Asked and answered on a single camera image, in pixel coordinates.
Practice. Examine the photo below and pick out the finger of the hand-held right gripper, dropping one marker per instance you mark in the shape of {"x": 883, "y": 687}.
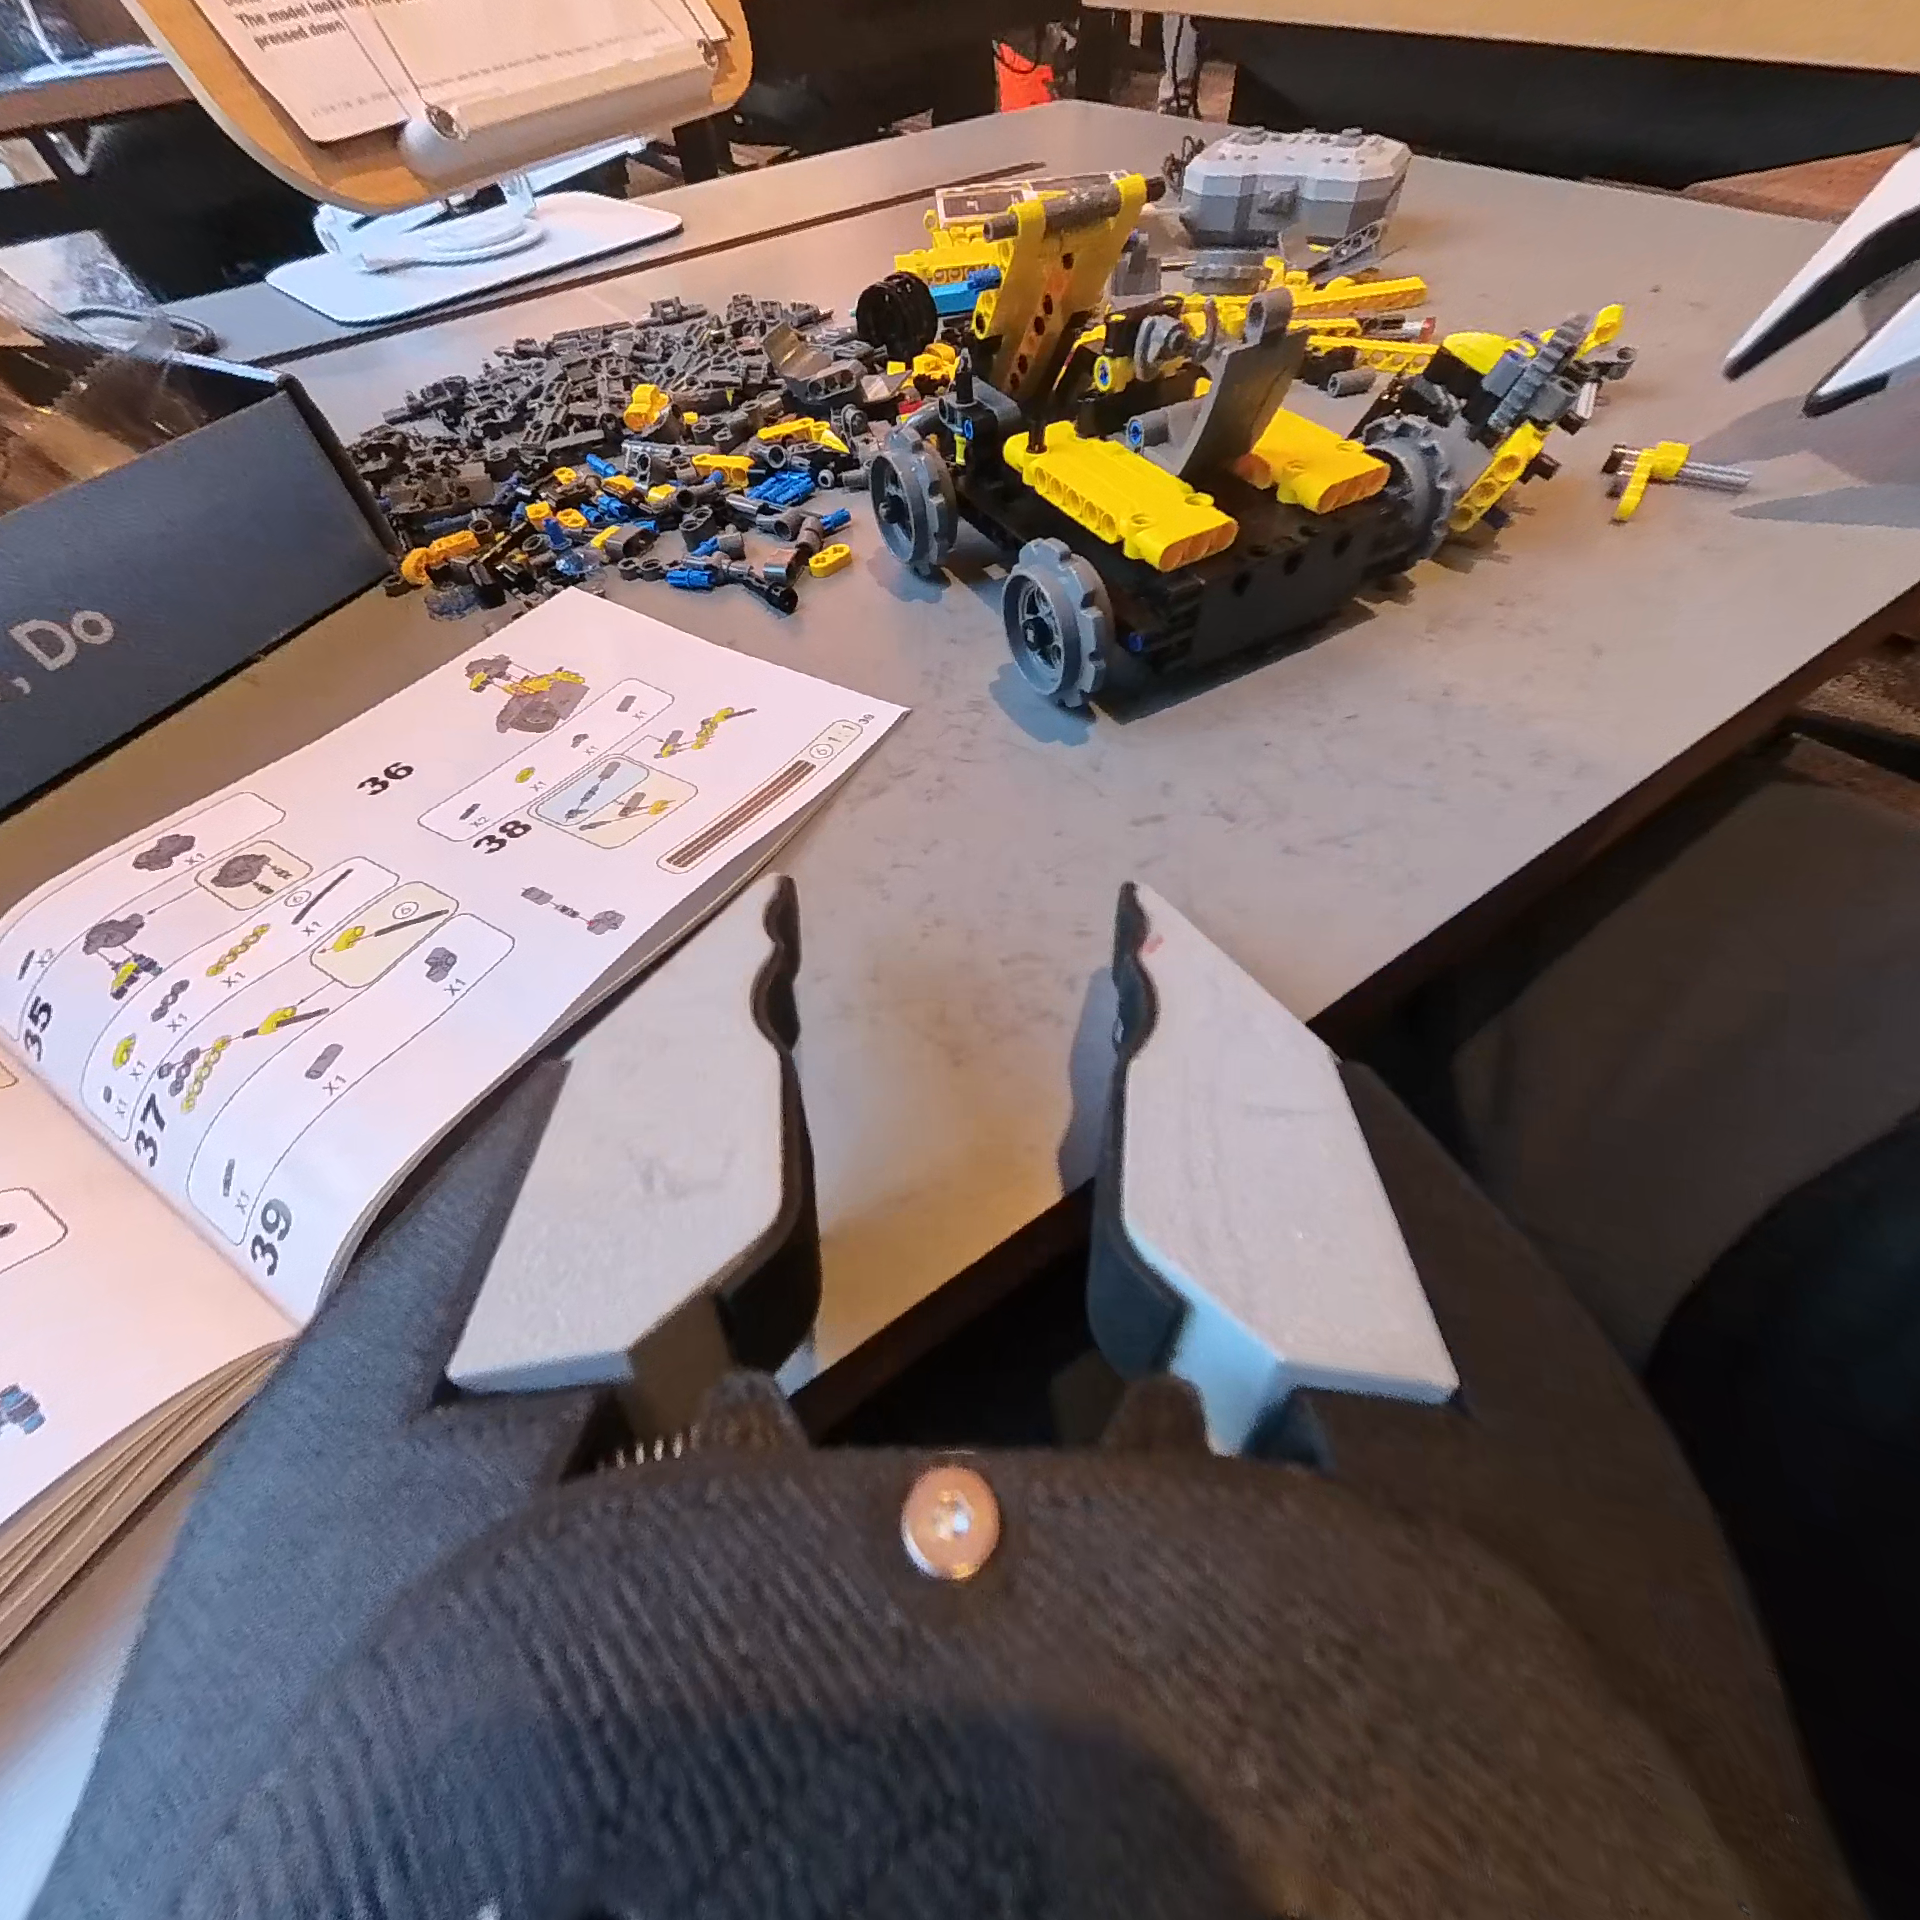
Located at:
{"x": 1870, "y": 261}
{"x": 1882, "y": 354}

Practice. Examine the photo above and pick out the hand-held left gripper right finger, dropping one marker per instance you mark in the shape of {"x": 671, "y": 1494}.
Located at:
{"x": 1285, "y": 1186}

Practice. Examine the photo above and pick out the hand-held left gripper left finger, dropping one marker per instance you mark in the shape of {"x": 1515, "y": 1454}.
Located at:
{"x": 646, "y": 1171}

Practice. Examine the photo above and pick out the small yellow grey axle assembly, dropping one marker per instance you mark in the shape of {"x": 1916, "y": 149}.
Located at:
{"x": 1650, "y": 464}

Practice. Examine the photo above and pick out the yellow gear brick subassembly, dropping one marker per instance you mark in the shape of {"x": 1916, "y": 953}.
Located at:
{"x": 1507, "y": 464}

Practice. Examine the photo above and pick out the instruction booklet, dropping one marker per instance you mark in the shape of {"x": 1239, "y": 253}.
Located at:
{"x": 524, "y": 781}

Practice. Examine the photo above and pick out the yellow black brick vehicle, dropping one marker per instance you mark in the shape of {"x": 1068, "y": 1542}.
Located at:
{"x": 1124, "y": 482}

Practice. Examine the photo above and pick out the grey desk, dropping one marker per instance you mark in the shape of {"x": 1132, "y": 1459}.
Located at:
{"x": 1275, "y": 781}

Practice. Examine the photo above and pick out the pile of yellow beam bricks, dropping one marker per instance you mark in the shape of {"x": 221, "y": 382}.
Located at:
{"x": 1365, "y": 290}

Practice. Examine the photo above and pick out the grey brick battery hub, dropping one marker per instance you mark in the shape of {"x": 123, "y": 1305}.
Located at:
{"x": 1291, "y": 182}

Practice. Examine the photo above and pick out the dark blue cardboard box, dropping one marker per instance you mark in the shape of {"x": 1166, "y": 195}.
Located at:
{"x": 153, "y": 597}

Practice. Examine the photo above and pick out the pile of dark grey bricks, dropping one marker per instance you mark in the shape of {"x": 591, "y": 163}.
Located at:
{"x": 600, "y": 376}

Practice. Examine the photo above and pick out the orange cloth item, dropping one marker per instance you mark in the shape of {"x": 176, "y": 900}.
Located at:
{"x": 1018, "y": 76}

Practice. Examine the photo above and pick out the sticker sheet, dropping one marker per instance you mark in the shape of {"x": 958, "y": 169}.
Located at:
{"x": 983, "y": 203}

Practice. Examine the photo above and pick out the blue brick separator tool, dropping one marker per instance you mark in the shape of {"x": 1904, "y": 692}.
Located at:
{"x": 953, "y": 298}

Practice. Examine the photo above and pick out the wooden board sign stand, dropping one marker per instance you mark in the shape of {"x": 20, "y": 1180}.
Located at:
{"x": 451, "y": 60}

